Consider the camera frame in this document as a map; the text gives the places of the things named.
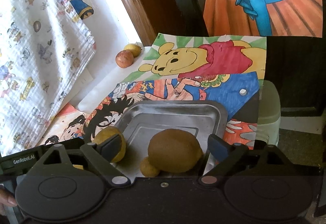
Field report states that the yellow green guava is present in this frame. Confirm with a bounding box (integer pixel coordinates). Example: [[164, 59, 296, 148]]
[[92, 126, 127, 163]]

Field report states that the small brown fruit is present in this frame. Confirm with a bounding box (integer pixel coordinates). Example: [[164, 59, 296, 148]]
[[139, 157, 160, 177]]

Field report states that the large brown kiwi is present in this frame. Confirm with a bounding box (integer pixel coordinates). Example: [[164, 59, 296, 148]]
[[148, 128, 203, 173]]

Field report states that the large yellow round fruit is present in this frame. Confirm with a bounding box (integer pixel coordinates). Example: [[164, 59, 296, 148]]
[[72, 164, 83, 170]]

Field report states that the person's left hand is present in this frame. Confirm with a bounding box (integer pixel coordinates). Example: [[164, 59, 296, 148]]
[[0, 186, 18, 216]]

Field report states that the colourful anime drawing mat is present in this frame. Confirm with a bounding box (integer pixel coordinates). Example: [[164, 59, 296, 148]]
[[37, 71, 260, 163]]

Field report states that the green plastic stool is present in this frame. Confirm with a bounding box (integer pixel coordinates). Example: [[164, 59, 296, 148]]
[[256, 80, 281, 145]]

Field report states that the metal baking tray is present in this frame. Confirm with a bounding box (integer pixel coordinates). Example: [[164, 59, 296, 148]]
[[114, 101, 228, 180]]

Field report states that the Winnie the Pooh drawing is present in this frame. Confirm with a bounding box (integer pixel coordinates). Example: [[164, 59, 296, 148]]
[[124, 33, 267, 87]]

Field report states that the yellow apple behind red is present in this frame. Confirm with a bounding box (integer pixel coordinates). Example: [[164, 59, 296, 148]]
[[124, 43, 142, 58]]

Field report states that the cartoon print white cloth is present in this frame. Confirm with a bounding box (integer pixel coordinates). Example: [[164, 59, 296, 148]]
[[1, 0, 96, 156]]

